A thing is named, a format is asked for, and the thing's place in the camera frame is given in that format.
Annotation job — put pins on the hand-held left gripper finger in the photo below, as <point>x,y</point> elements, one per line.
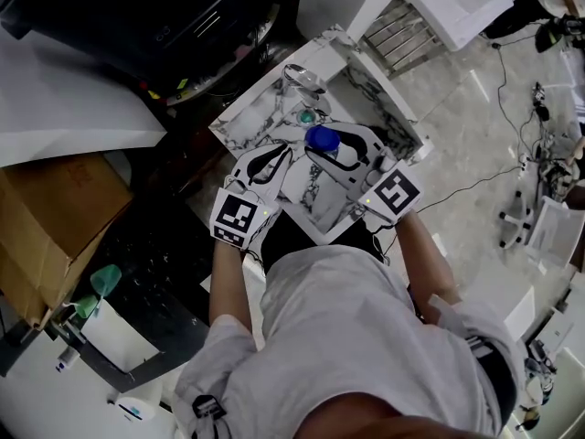
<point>283,176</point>
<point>244,160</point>

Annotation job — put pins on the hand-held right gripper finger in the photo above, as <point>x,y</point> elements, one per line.
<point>340,175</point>
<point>371,146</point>

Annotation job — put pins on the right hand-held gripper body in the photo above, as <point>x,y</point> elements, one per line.
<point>393,190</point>

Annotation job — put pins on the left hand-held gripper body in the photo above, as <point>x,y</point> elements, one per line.
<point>240,220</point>

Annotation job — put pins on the blue-capped clear bottle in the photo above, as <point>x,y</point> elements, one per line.
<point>322,137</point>

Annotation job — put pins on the person's left forearm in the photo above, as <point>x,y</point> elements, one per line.
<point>230,286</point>

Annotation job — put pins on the person's right forearm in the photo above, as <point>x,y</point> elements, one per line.
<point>425,263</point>

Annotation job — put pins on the white marble sink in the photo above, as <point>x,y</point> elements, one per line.
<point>260,117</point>

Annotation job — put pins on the person's black trousers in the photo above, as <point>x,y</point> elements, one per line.
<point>292,236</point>

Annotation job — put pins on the green sink drain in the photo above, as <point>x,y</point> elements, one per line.
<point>307,116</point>

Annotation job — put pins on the chrome faucet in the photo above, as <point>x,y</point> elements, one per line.
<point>304,80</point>

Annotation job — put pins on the white power strip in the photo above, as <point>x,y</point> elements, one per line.
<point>525,163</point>

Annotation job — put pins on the green cup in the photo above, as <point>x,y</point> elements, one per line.
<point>106,279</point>
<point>86,307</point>

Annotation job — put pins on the white office chair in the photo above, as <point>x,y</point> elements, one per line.
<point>548,227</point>

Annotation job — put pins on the person's grey shirt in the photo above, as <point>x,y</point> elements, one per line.
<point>347,345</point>

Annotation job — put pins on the white ceramic sink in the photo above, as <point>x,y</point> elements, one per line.
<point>448,3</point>

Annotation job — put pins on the white rectangular basin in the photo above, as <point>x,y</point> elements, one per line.
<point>121,336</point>

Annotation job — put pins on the large black machine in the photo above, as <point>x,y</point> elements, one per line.
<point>137,21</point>

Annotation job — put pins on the brown cardboard box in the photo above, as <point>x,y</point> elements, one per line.
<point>50,217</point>

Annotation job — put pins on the white cylindrical bin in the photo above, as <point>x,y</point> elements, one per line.
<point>137,410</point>

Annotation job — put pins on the white tube blue cap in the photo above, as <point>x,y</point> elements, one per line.
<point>67,359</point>

